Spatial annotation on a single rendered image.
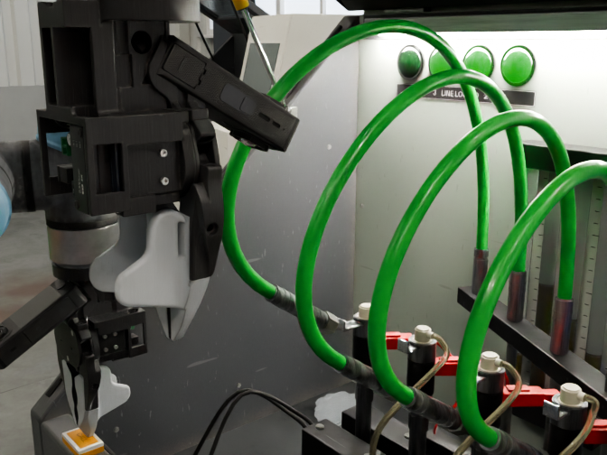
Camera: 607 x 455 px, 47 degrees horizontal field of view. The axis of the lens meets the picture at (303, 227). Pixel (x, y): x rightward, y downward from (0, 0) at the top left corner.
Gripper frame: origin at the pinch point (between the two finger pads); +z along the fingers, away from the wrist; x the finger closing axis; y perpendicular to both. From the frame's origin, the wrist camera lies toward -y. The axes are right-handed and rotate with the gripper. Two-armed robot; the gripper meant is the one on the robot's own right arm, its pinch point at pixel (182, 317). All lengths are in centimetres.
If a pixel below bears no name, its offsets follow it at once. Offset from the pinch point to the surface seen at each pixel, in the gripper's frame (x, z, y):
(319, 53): -11.3, -16.7, -21.6
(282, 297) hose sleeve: -11.2, 5.8, -17.0
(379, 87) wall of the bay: -38, -11, -57
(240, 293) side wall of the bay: -43, 18, -34
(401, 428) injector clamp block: -9.6, 25.0, -33.0
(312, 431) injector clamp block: -15.5, 25.0, -24.7
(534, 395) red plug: 7.3, 13.5, -31.8
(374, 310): 4.3, 1.6, -13.7
